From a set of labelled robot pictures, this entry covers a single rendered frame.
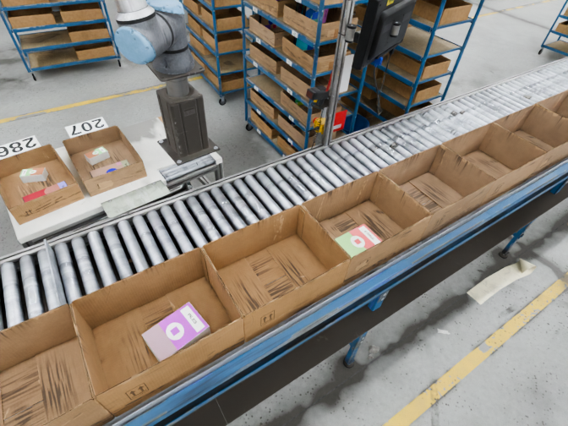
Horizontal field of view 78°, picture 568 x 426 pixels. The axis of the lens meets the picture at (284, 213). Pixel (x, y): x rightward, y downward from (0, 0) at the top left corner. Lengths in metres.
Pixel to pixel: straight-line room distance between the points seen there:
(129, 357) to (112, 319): 0.15
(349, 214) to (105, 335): 1.00
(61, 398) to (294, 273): 0.77
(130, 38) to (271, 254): 0.97
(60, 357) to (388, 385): 1.56
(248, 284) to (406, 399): 1.21
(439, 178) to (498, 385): 1.19
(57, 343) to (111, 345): 0.16
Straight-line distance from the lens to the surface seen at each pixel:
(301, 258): 1.33
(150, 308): 1.27
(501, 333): 2.58
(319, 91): 1.93
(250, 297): 1.23
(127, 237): 1.68
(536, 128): 2.46
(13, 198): 2.07
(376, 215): 1.55
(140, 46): 1.58
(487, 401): 2.34
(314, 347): 1.46
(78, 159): 2.17
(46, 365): 1.30
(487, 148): 2.15
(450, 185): 1.82
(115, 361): 1.22
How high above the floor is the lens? 1.96
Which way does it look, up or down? 46 degrees down
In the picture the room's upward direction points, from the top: 4 degrees clockwise
